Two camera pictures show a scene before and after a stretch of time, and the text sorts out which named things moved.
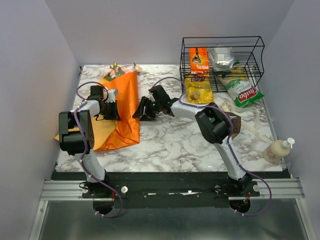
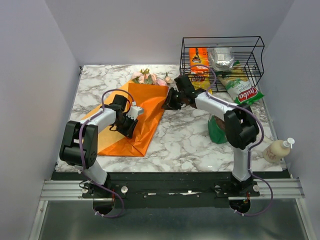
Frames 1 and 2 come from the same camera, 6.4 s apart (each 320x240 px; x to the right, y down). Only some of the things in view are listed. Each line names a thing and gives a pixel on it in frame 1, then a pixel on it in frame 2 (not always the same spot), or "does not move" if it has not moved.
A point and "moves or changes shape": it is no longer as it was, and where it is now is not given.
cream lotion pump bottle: x=276 y=150 does not move
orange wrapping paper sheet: x=109 y=134 moves or changes shape
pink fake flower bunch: x=137 y=68 → x=155 y=80
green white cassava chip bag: x=244 y=91 does not move
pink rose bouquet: x=114 y=70 → x=144 y=77
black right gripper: x=148 y=116 → x=168 y=104
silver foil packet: x=220 y=58 does not move
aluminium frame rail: x=261 y=189 does not move
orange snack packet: x=199 y=61 does not move
